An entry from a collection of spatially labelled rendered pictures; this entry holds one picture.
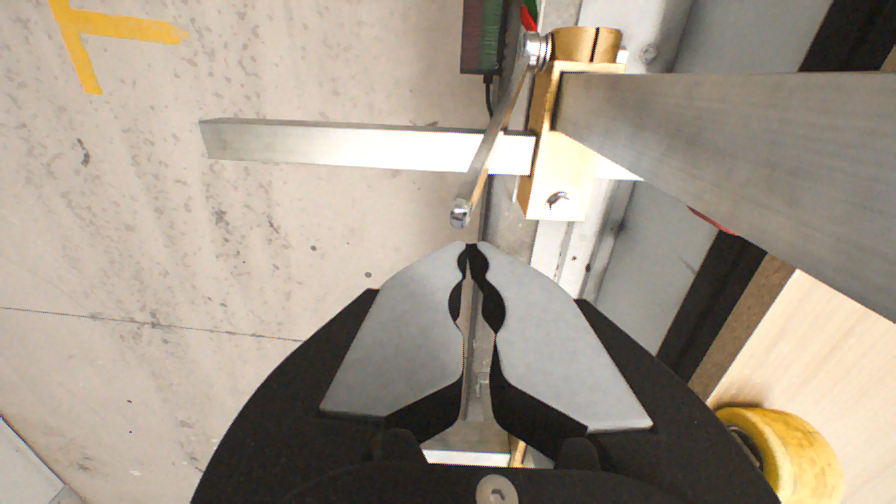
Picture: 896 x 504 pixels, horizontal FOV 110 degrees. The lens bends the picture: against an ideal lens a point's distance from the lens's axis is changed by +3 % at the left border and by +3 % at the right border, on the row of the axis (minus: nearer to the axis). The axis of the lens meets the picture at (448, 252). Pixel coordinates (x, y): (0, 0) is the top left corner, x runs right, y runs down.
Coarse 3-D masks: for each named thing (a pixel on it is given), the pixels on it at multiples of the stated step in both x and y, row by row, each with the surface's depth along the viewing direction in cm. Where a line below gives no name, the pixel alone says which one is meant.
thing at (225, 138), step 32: (224, 128) 25; (256, 128) 25; (288, 128) 25; (320, 128) 24; (352, 128) 24; (384, 128) 25; (416, 128) 26; (448, 128) 26; (224, 160) 26; (256, 160) 26; (288, 160) 26; (320, 160) 26; (352, 160) 26; (384, 160) 26; (416, 160) 25; (448, 160) 25; (512, 160) 25; (608, 160) 25
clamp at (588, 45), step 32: (576, 32) 20; (608, 32) 20; (576, 64) 21; (608, 64) 21; (544, 96) 23; (544, 128) 23; (544, 160) 24; (576, 160) 24; (544, 192) 25; (576, 192) 25
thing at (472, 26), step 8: (472, 0) 33; (480, 0) 33; (472, 8) 33; (480, 8) 33; (472, 16) 34; (480, 16) 34; (464, 24) 34; (472, 24) 34; (480, 24) 34; (464, 32) 34; (472, 32) 34; (480, 32) 34; (464, 40) 35; (472, 40) 35; (464, 48) 35; (472, 48) 35; (464, 56) 35; (472, 56) 35; (464, 64) 36; (472, 64) 36
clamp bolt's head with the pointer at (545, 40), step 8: (520, 8) 31; (520, 16) 31; (528, 16) 28; (528, 24) 27; (520, 40) 23; (544, 40) 22; (520, 48) 22; (544, 48) 22; (520, 56) 22; (544, 56) 23; (544, 64) 22
